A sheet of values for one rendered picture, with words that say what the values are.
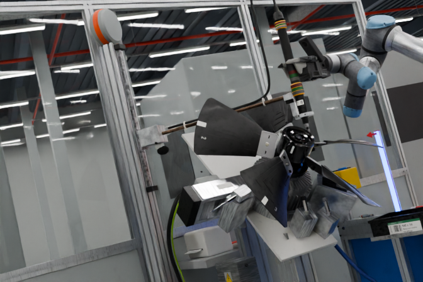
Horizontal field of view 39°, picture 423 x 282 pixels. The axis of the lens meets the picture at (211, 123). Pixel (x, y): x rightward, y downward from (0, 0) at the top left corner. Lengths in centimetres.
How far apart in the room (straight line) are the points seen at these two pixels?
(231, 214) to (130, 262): 68
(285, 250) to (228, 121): 48
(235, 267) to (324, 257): 92
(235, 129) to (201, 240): 58
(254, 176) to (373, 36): 103
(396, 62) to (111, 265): 439
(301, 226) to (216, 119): 47
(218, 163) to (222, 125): 26
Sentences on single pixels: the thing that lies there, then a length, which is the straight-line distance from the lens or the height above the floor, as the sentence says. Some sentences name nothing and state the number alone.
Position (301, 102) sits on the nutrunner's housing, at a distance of 221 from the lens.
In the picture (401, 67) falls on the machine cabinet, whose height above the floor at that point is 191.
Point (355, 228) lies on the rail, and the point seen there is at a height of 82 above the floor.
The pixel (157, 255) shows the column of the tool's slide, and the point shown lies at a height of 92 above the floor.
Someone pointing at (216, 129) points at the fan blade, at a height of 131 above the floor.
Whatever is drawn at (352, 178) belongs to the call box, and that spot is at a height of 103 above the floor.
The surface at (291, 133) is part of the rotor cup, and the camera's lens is 212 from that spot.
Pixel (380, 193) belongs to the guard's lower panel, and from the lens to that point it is 345.
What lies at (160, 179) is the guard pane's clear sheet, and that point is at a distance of 266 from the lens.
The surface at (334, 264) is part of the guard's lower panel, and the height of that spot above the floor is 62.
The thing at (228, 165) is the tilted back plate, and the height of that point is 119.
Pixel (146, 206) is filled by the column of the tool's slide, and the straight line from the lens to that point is 243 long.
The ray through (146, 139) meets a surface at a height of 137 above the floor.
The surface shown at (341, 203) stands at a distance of 224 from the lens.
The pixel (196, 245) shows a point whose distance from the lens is 254.
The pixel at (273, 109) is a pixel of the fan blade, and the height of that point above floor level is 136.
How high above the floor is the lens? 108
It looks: 7 degrees up
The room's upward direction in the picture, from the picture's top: 14 degrees counter-clockwise
